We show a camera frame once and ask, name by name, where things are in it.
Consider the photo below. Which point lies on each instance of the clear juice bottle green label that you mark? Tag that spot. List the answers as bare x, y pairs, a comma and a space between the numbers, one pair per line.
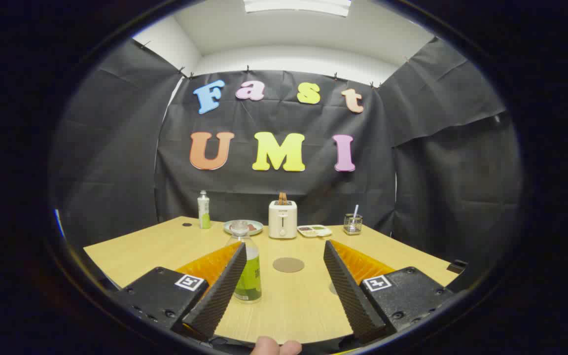
249, 276

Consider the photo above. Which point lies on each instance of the black table edge clamp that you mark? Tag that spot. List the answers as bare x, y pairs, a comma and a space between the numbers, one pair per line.
457, 266

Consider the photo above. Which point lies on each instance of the brown bread slice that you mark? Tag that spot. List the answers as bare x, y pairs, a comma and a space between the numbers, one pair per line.
282, 198

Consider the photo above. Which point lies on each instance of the ceiling light panel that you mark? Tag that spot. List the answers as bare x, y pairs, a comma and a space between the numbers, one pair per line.
296, 6

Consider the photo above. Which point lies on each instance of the black backdrop cloth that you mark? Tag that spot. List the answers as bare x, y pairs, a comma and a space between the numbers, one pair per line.
244, 190

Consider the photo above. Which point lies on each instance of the white divided snack tray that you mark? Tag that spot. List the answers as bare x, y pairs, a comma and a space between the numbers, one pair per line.
314, 231

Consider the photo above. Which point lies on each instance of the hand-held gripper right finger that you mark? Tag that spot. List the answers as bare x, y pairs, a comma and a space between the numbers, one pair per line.
350, 291

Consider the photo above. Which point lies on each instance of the round brown coaster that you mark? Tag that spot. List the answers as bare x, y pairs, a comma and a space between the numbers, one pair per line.
288, 265

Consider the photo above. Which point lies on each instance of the white spoon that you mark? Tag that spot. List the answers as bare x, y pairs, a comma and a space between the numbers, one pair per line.
355, 211

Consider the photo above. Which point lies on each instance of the small white green bottle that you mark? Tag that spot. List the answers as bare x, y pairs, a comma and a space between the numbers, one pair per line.
204, 212

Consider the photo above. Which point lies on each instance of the white toaster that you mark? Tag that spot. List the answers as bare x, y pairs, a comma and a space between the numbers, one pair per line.
282, 222

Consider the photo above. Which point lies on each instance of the wooden table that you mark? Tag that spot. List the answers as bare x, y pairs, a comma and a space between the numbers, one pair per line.
299, 305

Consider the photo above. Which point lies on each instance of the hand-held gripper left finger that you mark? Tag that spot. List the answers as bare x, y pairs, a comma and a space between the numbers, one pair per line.
217, 291

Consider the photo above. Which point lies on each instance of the pale green plate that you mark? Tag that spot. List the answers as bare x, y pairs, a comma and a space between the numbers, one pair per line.
258, 229

